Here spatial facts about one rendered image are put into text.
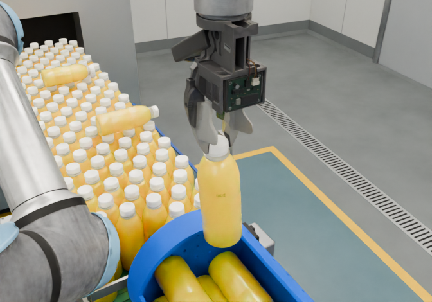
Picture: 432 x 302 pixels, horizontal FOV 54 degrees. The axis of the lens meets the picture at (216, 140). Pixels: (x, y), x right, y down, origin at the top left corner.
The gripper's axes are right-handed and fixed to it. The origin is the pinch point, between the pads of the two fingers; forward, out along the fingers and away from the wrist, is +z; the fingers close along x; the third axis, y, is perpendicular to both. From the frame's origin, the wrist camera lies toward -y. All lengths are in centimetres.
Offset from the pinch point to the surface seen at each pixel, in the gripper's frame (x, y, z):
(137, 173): 2, -46, 36
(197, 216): 0.8, -8.6, 22.7
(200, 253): 1.9, -10.1, 34.9
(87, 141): -6, -70, 36
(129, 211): -6.1, -32.3, 35.8
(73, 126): -7, -83, 36
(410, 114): 297, -154, 146
